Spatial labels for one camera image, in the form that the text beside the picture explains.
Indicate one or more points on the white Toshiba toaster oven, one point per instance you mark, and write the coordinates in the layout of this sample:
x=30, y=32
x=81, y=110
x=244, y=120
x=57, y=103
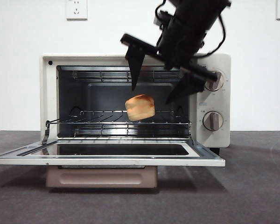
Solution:
x=46, y=93

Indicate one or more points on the cream oven timer knob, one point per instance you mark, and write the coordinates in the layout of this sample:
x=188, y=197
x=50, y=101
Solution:
x=212, y=121

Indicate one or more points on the golden brown bread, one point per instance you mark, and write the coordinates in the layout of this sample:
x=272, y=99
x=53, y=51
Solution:
x=140, y=107

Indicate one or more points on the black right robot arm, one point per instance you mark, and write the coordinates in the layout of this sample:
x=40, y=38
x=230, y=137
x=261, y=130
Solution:
x=196, y=11

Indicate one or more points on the cream oven temperature knob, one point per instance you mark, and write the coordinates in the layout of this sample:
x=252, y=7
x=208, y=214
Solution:
x=220, y=81

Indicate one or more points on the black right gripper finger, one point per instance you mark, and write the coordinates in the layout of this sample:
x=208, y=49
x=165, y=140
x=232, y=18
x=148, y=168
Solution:
x=189, y=88
x=135, y=63

